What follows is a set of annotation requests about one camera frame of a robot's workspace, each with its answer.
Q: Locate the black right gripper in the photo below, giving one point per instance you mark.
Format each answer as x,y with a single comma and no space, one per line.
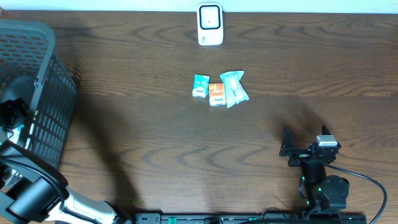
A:
288,149

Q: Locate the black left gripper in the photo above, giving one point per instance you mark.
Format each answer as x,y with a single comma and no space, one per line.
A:
14,117

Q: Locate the orange tissue pack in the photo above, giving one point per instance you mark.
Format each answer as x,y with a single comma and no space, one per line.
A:
217,96

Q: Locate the teal tissue pack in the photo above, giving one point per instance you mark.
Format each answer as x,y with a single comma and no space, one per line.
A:
200,86

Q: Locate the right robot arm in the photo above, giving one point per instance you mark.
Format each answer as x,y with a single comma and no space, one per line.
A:
325,194

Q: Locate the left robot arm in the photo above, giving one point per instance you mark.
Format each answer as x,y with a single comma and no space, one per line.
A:
44,194

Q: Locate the white barcode scanner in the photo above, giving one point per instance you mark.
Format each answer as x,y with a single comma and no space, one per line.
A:
210,24

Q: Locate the grey plastic mesh basket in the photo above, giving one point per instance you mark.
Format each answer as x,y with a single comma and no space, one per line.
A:
32,71

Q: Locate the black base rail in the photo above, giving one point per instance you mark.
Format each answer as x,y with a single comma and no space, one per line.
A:
156,218

